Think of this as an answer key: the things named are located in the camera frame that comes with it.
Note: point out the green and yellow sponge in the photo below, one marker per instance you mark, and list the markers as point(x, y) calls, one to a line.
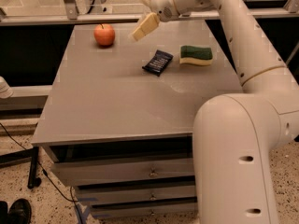
point(201, 56)

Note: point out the black shoe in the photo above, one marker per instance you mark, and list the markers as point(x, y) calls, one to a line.
point(20, 212)

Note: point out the black metal stand leg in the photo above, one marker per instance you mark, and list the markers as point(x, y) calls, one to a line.
point(33, 180)

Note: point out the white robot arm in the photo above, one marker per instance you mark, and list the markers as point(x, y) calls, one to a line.
point(234, 133)

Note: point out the grey metal railing frame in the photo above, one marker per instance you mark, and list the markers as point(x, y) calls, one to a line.
point(34, 12)

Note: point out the red apple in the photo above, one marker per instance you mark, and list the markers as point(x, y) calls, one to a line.
point(104, 34)

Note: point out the white cylindrical object at left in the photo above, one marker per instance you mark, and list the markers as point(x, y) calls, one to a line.
point(5, 90)

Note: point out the grey drawer cabinet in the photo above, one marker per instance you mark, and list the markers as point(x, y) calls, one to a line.
point(121, 136)

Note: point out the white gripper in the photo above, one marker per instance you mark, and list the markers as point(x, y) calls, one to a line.
point(161, 4)

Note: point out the blue rxbar blueberry wrapper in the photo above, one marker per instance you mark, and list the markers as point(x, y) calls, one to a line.
point(158, 62)

